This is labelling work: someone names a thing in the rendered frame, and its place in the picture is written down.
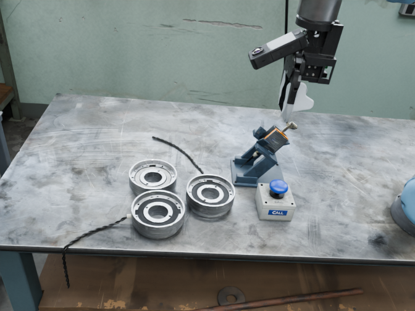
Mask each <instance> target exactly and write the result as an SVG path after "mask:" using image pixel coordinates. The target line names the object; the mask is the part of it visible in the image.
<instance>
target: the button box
mask: <svg viewBox="0 0 415 311"><path fill-rule="evenodd" d="M255 201H256V207H257V211H258V216H259V220H270V221H284V222H291V220H292V218H293V214H294V212H295V209H296V205H295V202H294V199H293V196H292V193H291V190H290V187H289V185H288V191H287V192H286V193H284V194H279V195H277V194H275V193H274V192H273V191H272V190H271V189H270V187H269V183H258V187H257V190H256V195H255Z"/></svg>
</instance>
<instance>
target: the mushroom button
mask: <svg viewBox="0 0 415 311"><path fill-rule="evenodd" d="M269 187H270V189H271V190H272V191H273V192H274V193H275V194H277V195H279V194H284V193H286V192H287V191H288V185H287V183H286V182H284V181H283V180H278V179H276V180H272V181H271V182H270V184H269Z"/></svg>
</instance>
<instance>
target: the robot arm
mask: <svg viewBox="0 0 415 311"><path fill-rule="evenodd" d="M386 1H388V2H393V3H395V2H399V3H403V4H412V3H414V2H415V0H386ZM341 4H342V0H299V3H298V8H297V11H296V13H297V16H296V21H295V23H296V25H298V26H299V27H302V28H304V30H303V31H302V29H300V28H298V29H296V30H294V31H291V32H289V33H287V34H286V35H283V36H281V37H279V38H277V39H275V40H273V41H271V42H268V43H266V44H264V45H262V46H260V47H258V48H255V49H253V50H252V51H250V52H249V53H248V57H249V60H250V62H251V65H252V66H253V68H254V69H255V70H257V69H260V68H262V67H264V66H266V65H269V64H271V63H273V62H275V61H277V60H279V59H282V58H284V57H286V58H285V65H284V68H283V73H282V79H281V84H280V92H279V103H278V105H279V107H280V111H281V112H282V117H283V120H284V122H288V119H289V118H290V115H291V113H292V112H297V111H302V110H309V109H311V108H312V107H313V105H314V101H313V100H312V99H311V98H309V97H307V95H306V93H307V92H308V89H307V87H306V85H305V84H304V83H303V82H301V80H303V81H308V82H310V83H318V84H325V85H329V83H330V80H331V77H332V74H333V70H334V68H335V64H336V61H337V60H336V58H335V53H336V50H337V47H338V44H339V40H340V37H341V35H342V31H343V27H344V26H343V25H341V24H340V22H339V21H338V20H336V19H337V17H338V13H339V10H340V6H341ZM304 32H305V34H304ZM328 66H330V67H332V69H331V73H330V76H329V78H327V74H328V73H327V72H326V71H324V70H325V68H328ZM390 211H391V215H392V217H393V219H394V221H395V222H396V223H397V224H398V226H399V227H400V228H402V229H403V230H404V231H405V232H407V233H408V234H410V235H411V236H412V237H414V238H415V174H414V175H413V176H412V178H411V179H409V180H408V181H407V182H406V184H405V186H404V188H403V192H402V193H400V194H399V195H397V197H396V198H395V200H394V201H393V203H392V205H391V208H390Z"/></svg>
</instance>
